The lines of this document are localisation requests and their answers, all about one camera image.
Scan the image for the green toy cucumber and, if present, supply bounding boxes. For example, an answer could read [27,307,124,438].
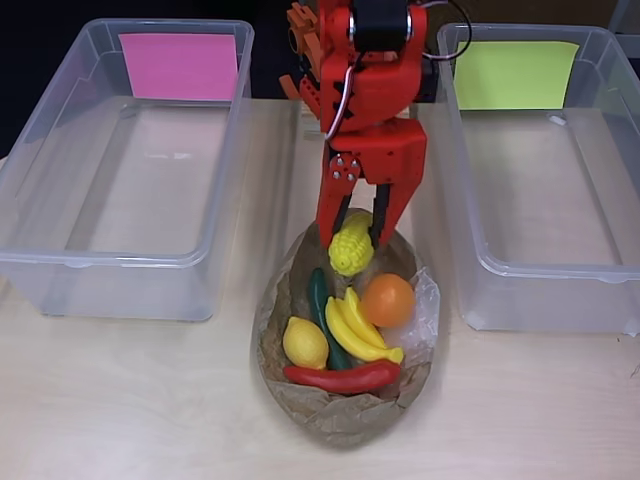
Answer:
[307,268,354,371]

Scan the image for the yellow toy banana bunch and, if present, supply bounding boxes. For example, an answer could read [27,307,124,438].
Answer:
[324,287,405,362]

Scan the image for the brown paper bowl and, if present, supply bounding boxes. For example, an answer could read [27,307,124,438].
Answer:
[249,219,444,449]

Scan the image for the white servo cable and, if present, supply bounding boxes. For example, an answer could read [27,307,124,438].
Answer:
[324,64,361,141]

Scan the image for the yellow paper note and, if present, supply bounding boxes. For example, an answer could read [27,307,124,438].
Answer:
[453,40,581,111]

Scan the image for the clear plastic bin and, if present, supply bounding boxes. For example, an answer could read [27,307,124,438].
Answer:
[0,18,256,321]
[435,22,640,335]

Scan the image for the black cable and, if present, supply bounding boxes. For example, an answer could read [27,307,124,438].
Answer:
[422,0,474,66]

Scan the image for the yellow toy corn cob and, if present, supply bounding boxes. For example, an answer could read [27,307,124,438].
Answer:
[328,212,375,275]

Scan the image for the toy orange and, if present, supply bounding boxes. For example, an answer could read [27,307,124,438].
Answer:
[360,273,416,329]

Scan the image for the pink paper note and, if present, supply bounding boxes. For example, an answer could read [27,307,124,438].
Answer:
[118,33,239,101]

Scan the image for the red toy chili pepper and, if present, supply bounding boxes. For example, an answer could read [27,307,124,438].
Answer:
[283,360,403,394]

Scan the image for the yellow toy lemon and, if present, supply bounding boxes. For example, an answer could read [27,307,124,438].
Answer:
[282,317,330,371]

